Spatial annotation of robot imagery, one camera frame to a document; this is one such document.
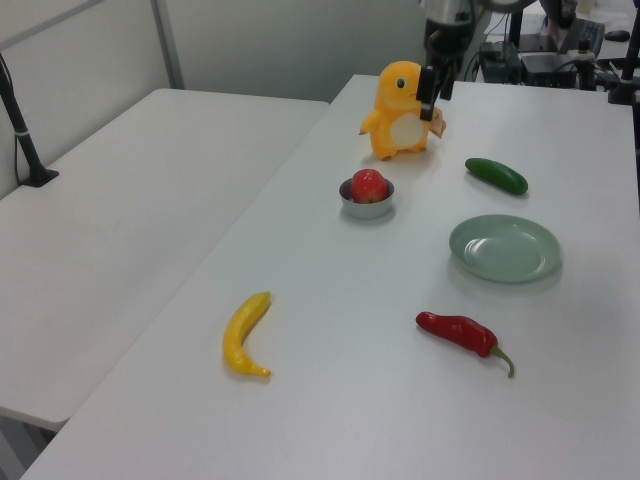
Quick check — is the red apple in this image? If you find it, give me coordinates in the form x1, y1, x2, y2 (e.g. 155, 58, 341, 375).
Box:
349, 168, 390, 205

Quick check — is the black electronics box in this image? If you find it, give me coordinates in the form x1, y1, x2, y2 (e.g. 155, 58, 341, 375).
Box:
478, 41, 522, 84

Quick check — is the yellow banana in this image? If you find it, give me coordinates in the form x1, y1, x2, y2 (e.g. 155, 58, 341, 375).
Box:
222, 291, 273, 380

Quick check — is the small grey bowl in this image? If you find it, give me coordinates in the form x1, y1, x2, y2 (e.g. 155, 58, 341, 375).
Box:
338, 177, 396, 220

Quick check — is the black camera stand pole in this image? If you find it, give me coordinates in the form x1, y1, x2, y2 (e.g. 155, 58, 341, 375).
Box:
0, 52, 60, 187

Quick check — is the white side table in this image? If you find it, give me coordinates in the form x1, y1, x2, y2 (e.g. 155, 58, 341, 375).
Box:
0, 88, 331, 433

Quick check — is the green cucumber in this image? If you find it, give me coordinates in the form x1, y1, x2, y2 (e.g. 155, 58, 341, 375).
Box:
464, 157, 529, 196

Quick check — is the pale green plate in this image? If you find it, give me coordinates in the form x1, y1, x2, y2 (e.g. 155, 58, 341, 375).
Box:
448, 214, 563, 285

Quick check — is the black keyboard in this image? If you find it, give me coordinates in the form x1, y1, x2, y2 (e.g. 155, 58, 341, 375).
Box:
558, 18, 606, 54

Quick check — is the orange plush toy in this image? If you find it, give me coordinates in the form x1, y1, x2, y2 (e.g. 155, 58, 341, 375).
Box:
357, 60, 446, 162

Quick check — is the black clamp stand pole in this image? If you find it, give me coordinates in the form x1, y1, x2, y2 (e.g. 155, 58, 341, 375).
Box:
607, 37, 640, 106

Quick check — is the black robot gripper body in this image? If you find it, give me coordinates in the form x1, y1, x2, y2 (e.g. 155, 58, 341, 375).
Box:
423, 0, 474, 69

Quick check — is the red chili pepper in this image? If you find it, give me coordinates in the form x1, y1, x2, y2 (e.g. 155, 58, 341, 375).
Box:
415, 311, 516, 379

